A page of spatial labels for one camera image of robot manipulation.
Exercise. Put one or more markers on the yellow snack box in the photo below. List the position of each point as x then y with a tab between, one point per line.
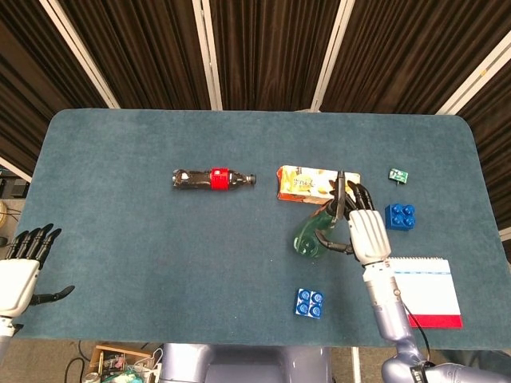
311	185

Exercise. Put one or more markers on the blue building block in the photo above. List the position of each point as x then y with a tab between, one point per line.
310	302
399	217

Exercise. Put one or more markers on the green spray bottle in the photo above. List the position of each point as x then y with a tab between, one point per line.
315	235

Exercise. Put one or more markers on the white folding screen frame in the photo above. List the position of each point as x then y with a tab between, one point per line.
209	52

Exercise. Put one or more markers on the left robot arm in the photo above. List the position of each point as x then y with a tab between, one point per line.
5	335

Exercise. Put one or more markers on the dark cola bottle red label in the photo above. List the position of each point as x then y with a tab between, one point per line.
211	180

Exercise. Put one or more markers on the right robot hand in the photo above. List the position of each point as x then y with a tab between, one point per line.
365	233

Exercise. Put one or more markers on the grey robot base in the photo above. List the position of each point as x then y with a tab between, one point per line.
247	364

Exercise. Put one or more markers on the white red spiral notepad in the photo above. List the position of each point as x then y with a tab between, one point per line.
431	291

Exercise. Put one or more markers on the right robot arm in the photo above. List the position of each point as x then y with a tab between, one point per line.
395	319

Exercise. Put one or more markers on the blue table mat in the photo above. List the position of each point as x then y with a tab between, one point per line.
159	259

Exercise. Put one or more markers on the cardboard box of clutter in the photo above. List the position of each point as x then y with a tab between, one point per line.
120	365

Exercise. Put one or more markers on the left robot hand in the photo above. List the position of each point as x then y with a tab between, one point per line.
16	283

